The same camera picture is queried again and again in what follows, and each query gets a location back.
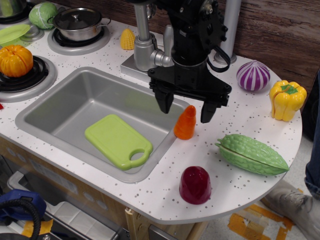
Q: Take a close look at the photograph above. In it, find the orange toy pumpkin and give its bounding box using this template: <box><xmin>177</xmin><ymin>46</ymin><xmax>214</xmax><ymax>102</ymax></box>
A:
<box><xmin>0</xmin><ymin>45</ymin><xmax>34</xmax><ymax>78</ymax></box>

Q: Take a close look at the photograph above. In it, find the yellow toy corn piece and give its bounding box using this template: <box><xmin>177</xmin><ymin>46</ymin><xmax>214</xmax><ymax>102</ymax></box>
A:
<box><xmin>120</xmin><ymin>28</ymin><xmax>136</xmax><ymax>50</ymax></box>

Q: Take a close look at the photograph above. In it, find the dark red toy strawberry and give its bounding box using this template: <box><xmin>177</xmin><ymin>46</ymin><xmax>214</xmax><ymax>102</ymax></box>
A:
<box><xmin>179</xmin><ymin>166</ymin><xmax>212</xmax><ymax>205</ymax></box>

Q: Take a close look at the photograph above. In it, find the grey metal pole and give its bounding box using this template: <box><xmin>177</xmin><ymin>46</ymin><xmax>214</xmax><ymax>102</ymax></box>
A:
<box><xmin>220</xmin><ymin>0</ymin><xmax>242</xmax><ymax>64</ymax></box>

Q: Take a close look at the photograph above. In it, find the steel pot top left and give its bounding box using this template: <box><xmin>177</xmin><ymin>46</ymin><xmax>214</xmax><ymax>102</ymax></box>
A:
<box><xmin>0</xmin><ymin>0</ymin><xmax>32</xmax><ymax>25</ymax></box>

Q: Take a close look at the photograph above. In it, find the green toy cabbage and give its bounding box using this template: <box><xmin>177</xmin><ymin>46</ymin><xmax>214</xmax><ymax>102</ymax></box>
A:
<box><xmin>28</xmin><ymin>2</ymin><xmax>58</xmax><ymax>30</ymax></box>

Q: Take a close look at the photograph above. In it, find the grey sneaker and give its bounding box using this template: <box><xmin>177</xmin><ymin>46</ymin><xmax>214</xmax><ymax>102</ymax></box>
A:
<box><xmin>261</xmin><ymin>180</ymin><xmax>320</xmax><ymax>240</ymax></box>

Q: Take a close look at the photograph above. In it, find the yellow toy bell pepper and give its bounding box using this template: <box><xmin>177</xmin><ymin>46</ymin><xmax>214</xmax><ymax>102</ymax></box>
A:
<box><xmin>269</xmin><ymin>80</ymin><xmax>307</xmax><ymax>122</ymax></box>

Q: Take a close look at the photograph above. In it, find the green plastic cutting board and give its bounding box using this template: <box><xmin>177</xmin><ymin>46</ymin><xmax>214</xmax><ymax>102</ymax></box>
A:
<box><xmin>84</xmin><ymin>114</ymin><xmax>153</xmax><ymax>171</ymax></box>

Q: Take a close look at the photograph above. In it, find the grey stove burner front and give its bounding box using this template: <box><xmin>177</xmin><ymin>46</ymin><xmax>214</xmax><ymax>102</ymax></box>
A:
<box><xmin>0</xmin><ymin>55</ymin><xmax>57</xmax><ymax>103</ymax></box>

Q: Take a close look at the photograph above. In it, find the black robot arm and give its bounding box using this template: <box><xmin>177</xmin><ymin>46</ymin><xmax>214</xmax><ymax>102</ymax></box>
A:
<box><xmin>148</xmin><ymin>0</ymin><xmax>232</xmax><ymax>123</ymax></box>

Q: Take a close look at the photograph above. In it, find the grey stove burner rear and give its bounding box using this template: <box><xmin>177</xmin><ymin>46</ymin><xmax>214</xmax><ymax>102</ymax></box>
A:
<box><xmin>47</xmin><ymin>26</ymin><xmax>110</xmax><ymax>56</ymax></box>

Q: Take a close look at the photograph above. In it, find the black corrugated hose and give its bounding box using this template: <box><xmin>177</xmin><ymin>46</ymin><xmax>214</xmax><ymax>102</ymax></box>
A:
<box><xmin>0</xmin><ymin>199</ymin><xmax>42</xmax><ymax>240</ymax></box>

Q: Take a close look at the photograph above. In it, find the blue jeans leg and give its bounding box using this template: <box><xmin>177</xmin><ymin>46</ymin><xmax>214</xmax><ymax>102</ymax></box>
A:
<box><xmin>304</xmin><ymin>139</ymin><xmax>320</xmax><ymax>201</ymax></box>

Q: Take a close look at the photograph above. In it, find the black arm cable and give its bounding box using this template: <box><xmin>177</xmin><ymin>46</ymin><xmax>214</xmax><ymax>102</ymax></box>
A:
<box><xmin>206</xmin><ymin>46</ymin><xmax>231</xmax><ymax>74</ymax></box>

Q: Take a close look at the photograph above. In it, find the grey toy sink basin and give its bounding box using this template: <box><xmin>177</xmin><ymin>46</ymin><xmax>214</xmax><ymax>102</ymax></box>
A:
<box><xmin>14</xmin><ymin>66</ymin><xmax>191</xmax><ymax>184</ymax></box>

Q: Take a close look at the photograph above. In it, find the orange toy carrot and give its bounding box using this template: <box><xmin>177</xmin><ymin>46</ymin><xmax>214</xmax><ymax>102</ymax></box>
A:
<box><xmin>173</xmin><ymin>105</ymin><xmax>196</xmax><ymax>140</ymax></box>

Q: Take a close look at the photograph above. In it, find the grey stove burner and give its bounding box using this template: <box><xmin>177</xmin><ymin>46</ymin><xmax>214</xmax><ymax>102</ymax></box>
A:
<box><xmin>47</xmin><ymin>26</ymin><xmax>110</xmax><ymax>56</ymax></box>
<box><xmin>0</xmin><ymin>55</ymin><xmax>57</xmax><ymax>103</ymax></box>

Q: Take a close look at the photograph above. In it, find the purple striped toy onion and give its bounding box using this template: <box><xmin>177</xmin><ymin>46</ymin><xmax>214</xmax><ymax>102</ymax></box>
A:
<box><xmin>236</xmin><ymin>60</ymin><xmax>271</xmax><ymax>91</ymax></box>

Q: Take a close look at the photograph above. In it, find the silver toy faucet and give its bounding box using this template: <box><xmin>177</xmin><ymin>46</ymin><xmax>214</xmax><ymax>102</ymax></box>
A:
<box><xmin>120</xmin><ymin>3</ymin><xmax>174</xmax><ymax>82</ymax></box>

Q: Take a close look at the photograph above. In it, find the small steel pot with lid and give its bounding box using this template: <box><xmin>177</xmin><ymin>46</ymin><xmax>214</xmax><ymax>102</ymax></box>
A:
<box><xmin>47</xmin><ymin>7</ymin><xmax>111</xmax><ymax>42</ymax></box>

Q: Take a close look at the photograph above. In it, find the green toy bitter gourd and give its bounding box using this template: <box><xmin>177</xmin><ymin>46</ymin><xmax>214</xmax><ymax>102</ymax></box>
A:
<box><xmin>215</xmin><ymin>134</ymin><xmax>290</xmax><ymax>176</ymax></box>

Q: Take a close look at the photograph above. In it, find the blue clamp handle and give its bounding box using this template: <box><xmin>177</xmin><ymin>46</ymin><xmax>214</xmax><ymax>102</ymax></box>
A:
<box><xmin>0</xmin><ymin>189</ymin><xmax>47</xmax><ymax>222</ymax></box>

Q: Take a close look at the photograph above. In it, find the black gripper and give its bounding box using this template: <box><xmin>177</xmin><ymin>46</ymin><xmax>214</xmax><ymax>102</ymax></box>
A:
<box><xmin>147</xmin><ymin>58</ymin><xmax>232</xmax><ymax>124</ymax></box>

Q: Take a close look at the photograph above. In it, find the light green plastic plate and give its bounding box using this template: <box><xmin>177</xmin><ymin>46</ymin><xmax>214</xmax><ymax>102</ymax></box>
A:
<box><xmin>0</xmin><ymin>24</ymin><xmax>31</xmax><ymax>46</ymax></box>

